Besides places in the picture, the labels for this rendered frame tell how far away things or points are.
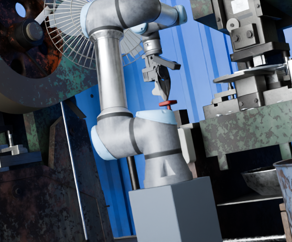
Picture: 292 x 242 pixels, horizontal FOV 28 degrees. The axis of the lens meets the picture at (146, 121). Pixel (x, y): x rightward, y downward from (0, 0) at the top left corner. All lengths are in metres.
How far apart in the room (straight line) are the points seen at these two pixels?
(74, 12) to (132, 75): 1.28
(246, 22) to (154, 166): 0.87
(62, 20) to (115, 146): 1.31
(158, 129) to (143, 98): 2.42
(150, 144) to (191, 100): 2.17
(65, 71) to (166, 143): 1.74
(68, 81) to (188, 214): 1.84
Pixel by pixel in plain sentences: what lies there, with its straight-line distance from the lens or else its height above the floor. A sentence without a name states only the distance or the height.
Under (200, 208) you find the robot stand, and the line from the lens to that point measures 1.76.
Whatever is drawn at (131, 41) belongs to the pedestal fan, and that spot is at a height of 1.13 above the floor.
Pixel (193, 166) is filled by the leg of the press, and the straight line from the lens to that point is 2.27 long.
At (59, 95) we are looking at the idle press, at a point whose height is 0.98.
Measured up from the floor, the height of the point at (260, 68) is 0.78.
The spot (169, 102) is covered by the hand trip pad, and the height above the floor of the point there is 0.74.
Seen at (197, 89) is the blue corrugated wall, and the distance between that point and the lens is 3.90.
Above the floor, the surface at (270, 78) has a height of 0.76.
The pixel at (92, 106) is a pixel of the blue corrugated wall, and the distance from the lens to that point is 4.43.
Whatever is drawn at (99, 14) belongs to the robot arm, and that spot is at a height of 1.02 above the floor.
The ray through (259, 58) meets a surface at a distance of 2.42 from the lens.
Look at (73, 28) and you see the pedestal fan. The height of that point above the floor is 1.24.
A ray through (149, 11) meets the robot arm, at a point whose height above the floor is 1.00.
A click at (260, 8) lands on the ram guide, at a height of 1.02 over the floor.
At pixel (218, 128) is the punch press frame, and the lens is 2.27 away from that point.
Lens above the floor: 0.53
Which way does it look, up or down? 4 degrees up
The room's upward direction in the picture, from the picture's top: 11 degrees counter-clockwise
